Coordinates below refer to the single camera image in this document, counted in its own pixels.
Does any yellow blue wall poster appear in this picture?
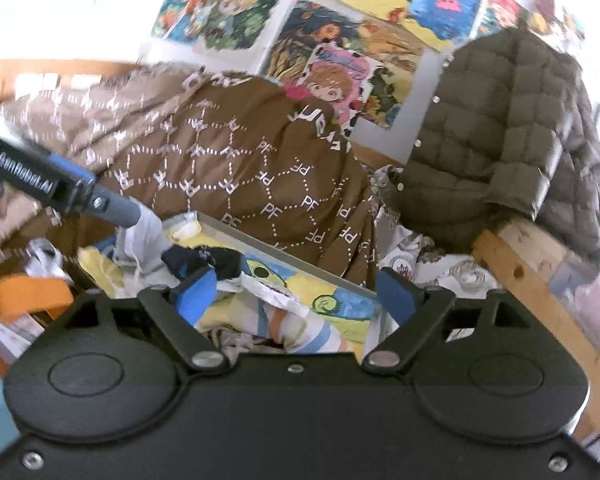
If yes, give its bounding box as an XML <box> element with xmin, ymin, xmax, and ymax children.
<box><xmin>300</xmin><ymin>0</ymin><xmax>483</xmax><ymax>53</ymax></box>

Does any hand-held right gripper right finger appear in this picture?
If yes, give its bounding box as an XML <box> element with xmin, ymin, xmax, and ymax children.
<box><xmin>361</xmin><ymin>266</ymin><xmax>531</xmax><ymax>376</ymax></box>

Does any white floral bedsheet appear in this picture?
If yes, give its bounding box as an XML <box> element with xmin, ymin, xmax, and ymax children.
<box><xmin>370</xmin><ymin>165</ymin><xmax>506</xmax><ymax>292</ymax></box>

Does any grey storage box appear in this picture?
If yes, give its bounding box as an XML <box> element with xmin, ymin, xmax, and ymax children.
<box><xmin>162</xmin><ymin>212</ymin><xmax>398</xmax><ymax>356</ymax></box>

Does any pink cartoon girl poster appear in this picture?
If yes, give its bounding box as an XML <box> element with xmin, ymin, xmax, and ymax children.
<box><xmin>300</xmin><ymin>42</ymin><xmax>387</xmax><ymax>131</ymax></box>

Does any brown patterned duvet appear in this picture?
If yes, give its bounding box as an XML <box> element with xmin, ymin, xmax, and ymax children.
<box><xmin>0</xmin><ymin>62</ymin><xmax>381</xmax><ymax>291</ymax></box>

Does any red cartoon wall poster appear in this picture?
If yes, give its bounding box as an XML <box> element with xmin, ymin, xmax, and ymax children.
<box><xmin>475</xmin><ymin>0</ymin><xmax>586</xmax><ymax>56</ymax></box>

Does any black sock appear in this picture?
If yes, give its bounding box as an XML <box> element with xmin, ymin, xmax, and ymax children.
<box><xmin>161</xmin><ymin>244</ymin><xmax>247</xmax><ymax>282</ymax></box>

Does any pale yellow cloth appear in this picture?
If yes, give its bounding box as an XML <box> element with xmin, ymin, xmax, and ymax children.
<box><xmin>77</xmin><ymin>245</ymin><xmax>128</xmax><ymax>298</ymax></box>

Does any grey quilted jacket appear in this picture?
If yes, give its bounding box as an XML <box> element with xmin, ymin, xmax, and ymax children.
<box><xmin>530</xmin><ymin>52</ymin><xmax>600</xmax><ymax>267</ymax></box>

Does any cartoon poster with green figure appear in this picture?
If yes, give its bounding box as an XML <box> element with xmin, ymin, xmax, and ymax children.
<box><xmin>151</xmin><ymin>0</ymin><xmax>281</xmax><ymax>52</ymax></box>

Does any white striped towel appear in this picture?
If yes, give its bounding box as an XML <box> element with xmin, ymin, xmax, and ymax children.
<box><xmin>200</xmin><ymin>300</ymin><xmax>348</xmax><ymax>356</ymax></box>

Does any yellow cartoon printed cloth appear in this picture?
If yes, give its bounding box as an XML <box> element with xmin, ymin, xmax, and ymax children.
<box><xmin>200</xmin><ymin>255</ymin><xmax>382</xmax><ymax>352</ymax></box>

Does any small cream white cloth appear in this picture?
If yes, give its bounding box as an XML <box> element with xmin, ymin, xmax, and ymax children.
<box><xmin>172</xmin><ymin>214</ymin><xmax>202</xmax><ymax>240</ymax></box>

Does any white crumpled cloth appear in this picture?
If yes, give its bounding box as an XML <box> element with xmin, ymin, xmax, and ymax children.
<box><xmin>237</xmin><ymin>277</ymin><xmax>313</xmax><ymax>320</ymax></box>

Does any brown patterned blanket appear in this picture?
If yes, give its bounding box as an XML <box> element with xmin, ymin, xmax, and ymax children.
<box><xmin>0</xmin><ymin>57</ymin><xmax>600</xmax><ymax>461</ymax></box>

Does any olive quilted puffer jacket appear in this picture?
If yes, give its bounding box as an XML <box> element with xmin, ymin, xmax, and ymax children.
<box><xmin>387</xmin><ymin>27</ymin><xmax>588</xmax><ymax>256</ymax></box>

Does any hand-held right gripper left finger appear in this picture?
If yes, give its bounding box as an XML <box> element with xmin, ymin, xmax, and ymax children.
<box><xmin>47</xmin><ymin>266</ymin><xmax>229</xmax><ymax>374</ymax></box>

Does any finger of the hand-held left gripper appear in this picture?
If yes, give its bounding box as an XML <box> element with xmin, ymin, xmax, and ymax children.
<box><xmin>92</xmin><ymin>191</ymin><xmax>143</xmax><ymax>228</ymax></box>

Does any orange cloth piece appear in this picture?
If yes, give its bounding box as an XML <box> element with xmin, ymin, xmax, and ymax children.
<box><xmin>0</xmin><ymin>275</ymin><xmax>76</xmax><ymax>323</ymax></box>

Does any orange forest wall poster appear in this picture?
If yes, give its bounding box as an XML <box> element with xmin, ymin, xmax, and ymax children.
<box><xmin>262</xmin><ymin>0</ymin><xmax>431</xmax><ymax>131</ymax></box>

